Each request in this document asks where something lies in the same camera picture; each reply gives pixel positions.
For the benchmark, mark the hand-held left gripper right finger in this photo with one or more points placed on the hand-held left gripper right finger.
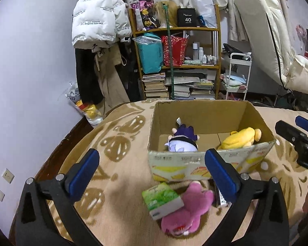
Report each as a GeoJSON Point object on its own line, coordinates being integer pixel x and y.
{"type": "Point", "coordinates": [220, 176]}

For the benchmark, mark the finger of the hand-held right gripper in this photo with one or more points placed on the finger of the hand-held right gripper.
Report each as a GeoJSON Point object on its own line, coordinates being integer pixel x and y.
{"type": "Point", "coordinates": [306, 123]}
{"type": "Point", "coordinates": [285, 129]}

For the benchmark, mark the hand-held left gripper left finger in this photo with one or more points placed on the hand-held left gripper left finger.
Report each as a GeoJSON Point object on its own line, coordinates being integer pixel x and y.
{"type": "Point", "coordinates": [83, 174]}

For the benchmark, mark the black packet with white label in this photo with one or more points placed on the black packet with white label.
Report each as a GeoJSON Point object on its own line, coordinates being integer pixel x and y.
{"type": "Point", "coordinates": [219, 199]}

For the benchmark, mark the magenta plush toy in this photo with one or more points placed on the magenta plush toy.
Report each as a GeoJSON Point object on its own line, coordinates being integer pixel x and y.
{"type": "Point", "coordinates": [195, 205]}

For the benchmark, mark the green tissue pack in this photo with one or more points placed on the green tissue pack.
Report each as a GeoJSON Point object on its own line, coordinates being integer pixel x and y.
{"type": "Point", "coordinates": [160, 197]}

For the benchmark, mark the printed cardboard box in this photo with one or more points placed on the printed cardboard box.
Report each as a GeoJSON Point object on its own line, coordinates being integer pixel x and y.
{"type": "Point", "coordinates": [208, 112]}

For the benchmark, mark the yellow plush toy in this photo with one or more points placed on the yellow plush toy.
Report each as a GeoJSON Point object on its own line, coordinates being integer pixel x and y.
{"type": "Point", "coordinates": [237, 139]}

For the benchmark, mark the beige patterned blanket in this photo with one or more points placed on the beige patterned blanket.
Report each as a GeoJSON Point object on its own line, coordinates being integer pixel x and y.
{"type": "Point", "coordinates": [118, 210]}

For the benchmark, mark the purple-haired plush doll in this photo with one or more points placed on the purple-haired plush doll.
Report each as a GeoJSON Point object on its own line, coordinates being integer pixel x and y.
{"type": "Point", "coordinates": [182, 139]}

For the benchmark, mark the plastic bag of toys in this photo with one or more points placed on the plastic bag of toys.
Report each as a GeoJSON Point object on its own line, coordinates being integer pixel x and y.
{"type": "Point", "coordinates": [87, 107]}

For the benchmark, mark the white trolley cart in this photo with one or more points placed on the white trolley cart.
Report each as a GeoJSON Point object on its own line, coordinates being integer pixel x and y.
{"type": "Point", "coordinates": [236, 74]}

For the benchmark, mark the pile of magazines and books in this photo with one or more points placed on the pile of magazines and books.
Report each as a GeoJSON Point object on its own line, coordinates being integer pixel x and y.
{"type": "Point", "coordinates": [195, 87]}

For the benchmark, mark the black hanging pants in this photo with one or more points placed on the black hanging pants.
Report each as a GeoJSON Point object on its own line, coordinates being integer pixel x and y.
{"type": "Point", "coordinates": [87, 76]}

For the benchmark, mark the cream folding sofa chair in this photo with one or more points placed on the cream folding sofa chair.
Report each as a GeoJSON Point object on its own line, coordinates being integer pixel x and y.
{"type": "Point", "coordinates": [267, 30]}

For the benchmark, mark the beige hanging coat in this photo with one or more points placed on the beige hanging coat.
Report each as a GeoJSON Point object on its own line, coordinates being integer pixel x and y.
{"type": "Point", "coordinates": [110, 76]}

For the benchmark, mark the row of small cosmetic bottles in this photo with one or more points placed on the row of small cosmetic bottles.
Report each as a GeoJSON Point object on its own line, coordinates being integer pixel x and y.
{"type": "Point", "coordinates": [208, 59]}

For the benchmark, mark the stack of old books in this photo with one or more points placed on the stack of old books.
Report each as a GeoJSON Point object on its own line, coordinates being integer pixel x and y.
{"type": "Point", "coordinates": [155, 85]}

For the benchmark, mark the dark hanging clothing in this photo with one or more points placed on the dark hanging clothing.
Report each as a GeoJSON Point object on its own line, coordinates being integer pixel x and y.
{"type": "Point", "coordinates": [129, 66]}

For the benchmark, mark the green pole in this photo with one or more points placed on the green pole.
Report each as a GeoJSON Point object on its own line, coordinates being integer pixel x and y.
{"type": "Point", "coordinates": [170, 56]}

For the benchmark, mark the red gift bag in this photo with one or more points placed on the red gift bag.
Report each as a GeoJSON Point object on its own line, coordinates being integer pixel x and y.
{"type": "Point", "coordinates": [178, 51]}

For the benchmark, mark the teal bag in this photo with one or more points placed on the teal bag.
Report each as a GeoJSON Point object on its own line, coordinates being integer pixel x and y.
{"type": "Point", "coordinates": [150, 56]}

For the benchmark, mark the clear plastic bag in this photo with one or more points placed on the clear plastic bag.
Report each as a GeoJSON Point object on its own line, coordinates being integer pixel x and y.
{"type": "Point", "coordinates": [205, 7]}

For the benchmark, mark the black box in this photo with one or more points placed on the black box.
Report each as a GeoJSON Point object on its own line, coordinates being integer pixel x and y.
{"type": "Point", "coordinates": [188, 18]}

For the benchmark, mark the wooden shelf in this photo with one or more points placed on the wooden shelf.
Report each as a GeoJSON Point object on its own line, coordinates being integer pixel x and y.
{"type": "Point", "coordinates": [174, 30]}

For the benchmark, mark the white puffer jacket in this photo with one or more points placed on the white puffer jacket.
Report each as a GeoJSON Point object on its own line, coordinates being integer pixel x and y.
{"type": "Point", "coordinates": [97, 12]}

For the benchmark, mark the blonde wig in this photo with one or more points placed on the blonde wig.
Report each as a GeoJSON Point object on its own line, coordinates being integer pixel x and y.
{"type": "Point", "coordinates": [172, 11]}

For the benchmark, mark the cartoon printed bag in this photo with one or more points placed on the cartoon printed bag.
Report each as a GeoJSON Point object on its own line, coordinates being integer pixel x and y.
{"type": "Point", "coordinates": [143, 12]}

